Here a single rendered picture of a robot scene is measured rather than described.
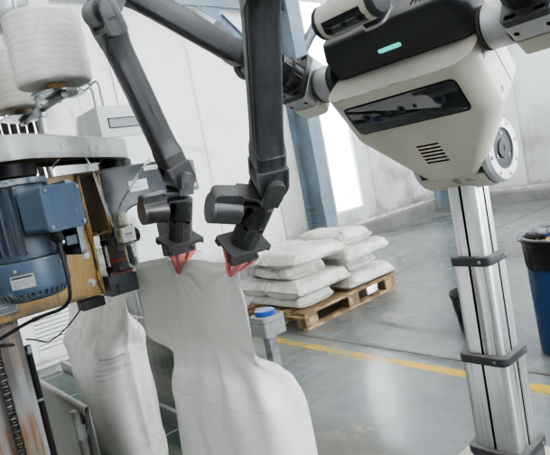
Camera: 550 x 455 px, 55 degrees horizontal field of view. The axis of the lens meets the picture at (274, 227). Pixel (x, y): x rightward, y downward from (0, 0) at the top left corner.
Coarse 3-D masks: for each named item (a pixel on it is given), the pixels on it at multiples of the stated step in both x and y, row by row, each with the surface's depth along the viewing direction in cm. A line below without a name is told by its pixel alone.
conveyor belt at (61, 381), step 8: (48, 376) 291; (56, 376) 288; (64, 376) 285; (72, 376) 282; (56, 384) 276; (64, 384) 273; (72, 384) 270; (64, 392) 261; (72, 392) 258; (168, 424) 201; (168, 432) 195; (176, 432) 193; (168, 440) 189; (176, 440) 188; (168, 448) 183; (176, 448) 182
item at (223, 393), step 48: (144, 288) 144; (192, 288) 129; (240, 288) 110; (192, 336) 134; (240, 336) 113; (192, 384) 124; (240, 384) 112; (288, 384) 113; (192, 432) 126; (240, 432) 111; (288, 432) 110
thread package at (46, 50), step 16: (16, 16) 109; (32, 16) 109; (48, 16) 110; (64, 16) 113; (16, 32) 110; (32, 32) 109; (48, 32) 110; (64, 32) 112; (80, 32) 117; (16, 48) 110; (32, 48) 109; (48, 48) 110; (64, 48) 112; (80, 48) 116; (16, 64) 111; (32, 64) 110; (48, 64) 110; (64, 64) 112; (80, 64) 115; (16, 80) 112; (32, 80) 111; (48, 80) 113; (64, 80) 116; (80, 80) 119
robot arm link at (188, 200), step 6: (168, 198) 123; (174, 198) 123; (180, 198) 124; (186, 198) 124; (192, 198) 126; (168, 204) 121; (174, 204) 123; (180, 204) 122; (186, 204) 123; (192, 204) 126; (174, 210) 123; (180, 210) 123; (186, 210) 124; (174, 216) 124; (180, 216) 124; (186, 216) 124; (186, 222) 126
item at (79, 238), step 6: (66, 180) 111; (72, 228) 113; (78, 228) 112; (66, 234) 117; (72, 234) 114; (78, 234) 112; (66, 240) 111; (72, 240) 112; (78, 240) 112; (84, 240) 112; (66, 246) 119; (72, 246) 116; (78, 246) 113; (84, 246) 112; (66, 252) 119; (72, 252) 116; (78, 252) 114; (84, 252) 113
